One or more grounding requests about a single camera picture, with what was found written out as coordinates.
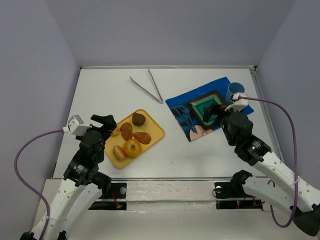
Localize brown glazed bread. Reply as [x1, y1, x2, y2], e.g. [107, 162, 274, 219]
[133, 132, 152, 145]

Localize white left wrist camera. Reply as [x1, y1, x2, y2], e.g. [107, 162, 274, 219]
[62, 115, 92, 136]

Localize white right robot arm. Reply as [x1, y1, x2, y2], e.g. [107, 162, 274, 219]
[202, 103, 320, 237]

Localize dark brown bread roll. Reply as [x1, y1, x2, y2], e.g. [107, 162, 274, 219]
[131, 112, 146, 127]

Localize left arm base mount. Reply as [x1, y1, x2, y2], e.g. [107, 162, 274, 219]
[89, 182, 127, 211]

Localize blue plastic knife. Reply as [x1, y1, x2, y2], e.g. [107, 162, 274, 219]
[184, 108, 196, 132]

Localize brown oblong bread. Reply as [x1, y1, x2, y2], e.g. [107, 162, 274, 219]
[120, 122, 133, 141]

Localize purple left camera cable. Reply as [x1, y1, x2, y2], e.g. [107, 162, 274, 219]
[13, 128, 66, 240]

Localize blue printed placemat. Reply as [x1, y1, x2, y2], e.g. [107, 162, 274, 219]
[165, 76, 255, 143]

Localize green square plate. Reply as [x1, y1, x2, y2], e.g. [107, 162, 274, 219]
[187, 90, 228, 130]

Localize small orange bun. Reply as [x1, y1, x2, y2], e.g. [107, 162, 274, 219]
[111, 127, 120, 137]

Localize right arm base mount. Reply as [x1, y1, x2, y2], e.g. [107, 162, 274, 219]
[212, 181, 265, 210]

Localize golden bagel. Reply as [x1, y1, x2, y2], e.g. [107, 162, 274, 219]
[123, 138, 142, 158]

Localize yellow plastic tray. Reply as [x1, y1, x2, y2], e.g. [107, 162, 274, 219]
[104, 109, 165, 169]

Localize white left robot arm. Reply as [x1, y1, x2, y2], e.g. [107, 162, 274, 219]
[16, 114, 117, 240]

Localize light blue plastic cup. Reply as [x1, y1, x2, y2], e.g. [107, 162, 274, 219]
[225, 82, 245, 105]

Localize blue plastic spoon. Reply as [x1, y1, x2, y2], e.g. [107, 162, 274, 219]
[182, 106, 197, 133]

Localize metal tongs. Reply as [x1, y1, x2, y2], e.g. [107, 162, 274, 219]
[129, 67, 164, 104]

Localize white round bun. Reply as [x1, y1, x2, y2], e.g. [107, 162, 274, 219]
[112, 145, 127, 161]

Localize blue plastic fork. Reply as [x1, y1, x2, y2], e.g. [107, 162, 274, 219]
[173, 107, 194, 132]

